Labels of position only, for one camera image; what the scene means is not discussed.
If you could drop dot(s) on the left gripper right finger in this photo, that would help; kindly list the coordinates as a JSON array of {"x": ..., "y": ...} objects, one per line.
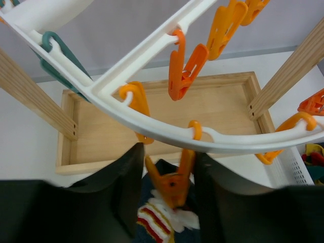
[{"x": 234, "y": 209}]

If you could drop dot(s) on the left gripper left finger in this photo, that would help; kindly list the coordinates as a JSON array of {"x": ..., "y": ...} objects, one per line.
[{"x": 99, "y": 208}]

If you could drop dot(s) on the black sock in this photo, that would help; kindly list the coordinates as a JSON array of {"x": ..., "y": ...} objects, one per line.
[{"x": 157, "y": 222}]

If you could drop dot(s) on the white oval clip hanger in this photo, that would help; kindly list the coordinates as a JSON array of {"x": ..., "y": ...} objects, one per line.
[{"x": 42, "y": 16}]

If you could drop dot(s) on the red sock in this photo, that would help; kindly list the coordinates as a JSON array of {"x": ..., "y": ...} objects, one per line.
[{"x": 313, "y": 159}]

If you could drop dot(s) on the yellow sock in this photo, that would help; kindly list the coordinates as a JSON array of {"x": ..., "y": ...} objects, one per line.
[{"x": 311, "y": 147}]

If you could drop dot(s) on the wooden hanger stand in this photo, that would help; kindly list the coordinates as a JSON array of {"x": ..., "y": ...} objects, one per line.
[{"x": 231, "y": 104}]

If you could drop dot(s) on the white plastic basket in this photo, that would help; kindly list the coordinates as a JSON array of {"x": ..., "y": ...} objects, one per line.
[{"x": 288, "y": 168}]

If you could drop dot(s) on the teal clothes peg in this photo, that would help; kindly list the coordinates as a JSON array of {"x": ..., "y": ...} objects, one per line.
[{"x": 59, "y": 51}]

